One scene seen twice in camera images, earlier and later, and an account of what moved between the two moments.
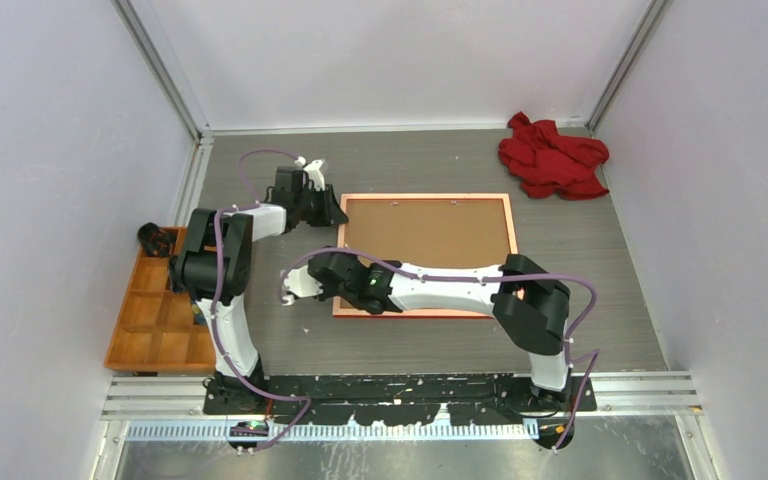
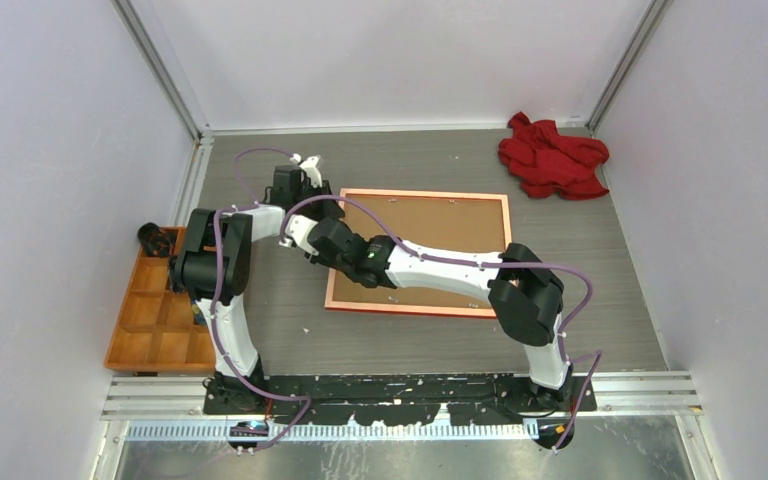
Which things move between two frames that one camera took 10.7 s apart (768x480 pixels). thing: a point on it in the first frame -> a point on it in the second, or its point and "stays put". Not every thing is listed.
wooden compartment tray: (156, 330) stays put
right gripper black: (327, 291) -> (321, 257)
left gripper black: (332, 213) stays put
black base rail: (399, 399) stays put
